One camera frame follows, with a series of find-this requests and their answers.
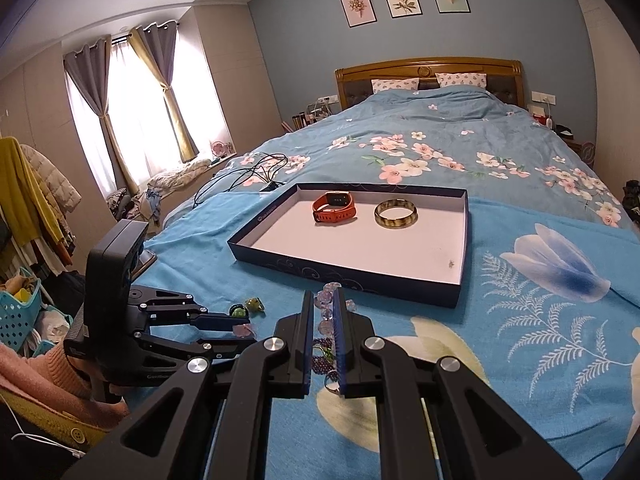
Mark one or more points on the dark clothes heap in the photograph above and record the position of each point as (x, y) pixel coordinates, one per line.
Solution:
(632, 195)

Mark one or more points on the blue plastic basket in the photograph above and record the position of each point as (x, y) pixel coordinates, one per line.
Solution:
(15, 320)

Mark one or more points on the black charger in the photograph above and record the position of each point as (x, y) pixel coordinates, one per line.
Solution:
(271, 187)

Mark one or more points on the cosmetics on nightstand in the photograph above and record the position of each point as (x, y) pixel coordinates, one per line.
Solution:
(312, 115)

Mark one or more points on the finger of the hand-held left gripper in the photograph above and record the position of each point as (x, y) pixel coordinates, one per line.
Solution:
(220, 319)
(225, 347)

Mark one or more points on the white puffer jacket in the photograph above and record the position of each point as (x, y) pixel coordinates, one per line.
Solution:
(52, 180)

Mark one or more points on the yellow hanging garment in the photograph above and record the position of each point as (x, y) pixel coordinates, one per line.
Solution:
(17, 185)

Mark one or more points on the shallow dark blue box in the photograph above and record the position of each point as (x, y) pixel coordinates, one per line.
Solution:
(375, 250)

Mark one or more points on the white wall socket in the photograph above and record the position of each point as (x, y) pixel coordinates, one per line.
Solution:
(542, 96)

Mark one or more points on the pile of clothes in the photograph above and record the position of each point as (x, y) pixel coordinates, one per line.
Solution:
(165, 180)

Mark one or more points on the small pink fan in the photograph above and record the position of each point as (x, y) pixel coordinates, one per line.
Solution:
(220, 150)

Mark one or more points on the framed pink flower picture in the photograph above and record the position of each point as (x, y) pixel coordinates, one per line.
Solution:
(357, 8)

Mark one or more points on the yellow knitted garment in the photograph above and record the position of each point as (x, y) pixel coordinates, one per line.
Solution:
(50, 425)

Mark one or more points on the blue floral duvet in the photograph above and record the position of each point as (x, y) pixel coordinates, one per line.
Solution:
(450, 120)

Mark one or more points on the orange smartwatch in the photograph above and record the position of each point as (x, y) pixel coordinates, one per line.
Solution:
(345, 211)

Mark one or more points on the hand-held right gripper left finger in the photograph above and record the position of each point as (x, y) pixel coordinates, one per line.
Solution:
(307, 345)

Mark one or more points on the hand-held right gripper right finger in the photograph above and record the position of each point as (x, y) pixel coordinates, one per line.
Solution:
(339, 345)

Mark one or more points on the white patterned pillow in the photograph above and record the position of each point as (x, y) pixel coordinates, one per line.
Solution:
(460, 80)
(395, 85)

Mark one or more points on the brown marbled bangle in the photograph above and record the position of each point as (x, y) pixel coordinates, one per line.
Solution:
(381, 221)

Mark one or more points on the nightstand clutter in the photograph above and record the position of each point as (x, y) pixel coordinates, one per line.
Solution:
(541, 116)

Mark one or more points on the wooden headboard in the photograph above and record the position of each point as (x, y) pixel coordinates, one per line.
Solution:
(430, 66)

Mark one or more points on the person's left forearm pink sleeve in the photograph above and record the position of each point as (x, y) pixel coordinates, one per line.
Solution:
(40, 380)

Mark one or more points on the grey and gold curtain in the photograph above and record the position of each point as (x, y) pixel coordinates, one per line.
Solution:
(160, 55)
(90, 80)

